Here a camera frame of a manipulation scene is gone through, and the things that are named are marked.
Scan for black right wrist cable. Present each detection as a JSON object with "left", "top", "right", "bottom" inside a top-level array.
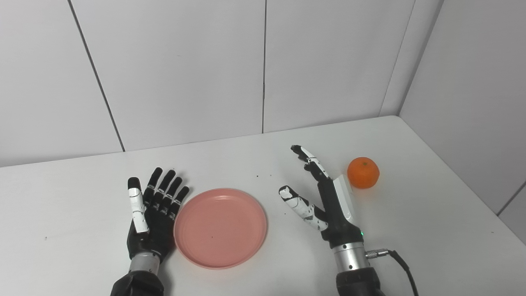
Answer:
[{"left": 365, "top": 248, "right": 420, "bottom": 296}]

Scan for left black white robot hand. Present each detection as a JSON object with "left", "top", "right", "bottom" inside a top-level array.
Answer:
[{"left": 126, "top": 167, "right": 190, "bottom": 264}]

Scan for orange fruit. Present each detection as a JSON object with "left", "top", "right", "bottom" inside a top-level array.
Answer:
[{"left": 347, "top": 157, "right": 380, "bottom": 190}]

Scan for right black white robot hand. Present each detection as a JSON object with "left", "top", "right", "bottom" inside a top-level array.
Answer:
[{"left": 279, "top": 145, "right": 365, "bottom": 250}]

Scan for pink round plate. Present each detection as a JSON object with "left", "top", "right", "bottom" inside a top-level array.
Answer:
[{"left": 173, "top": 188, "right": 268, "bottom": 270}]

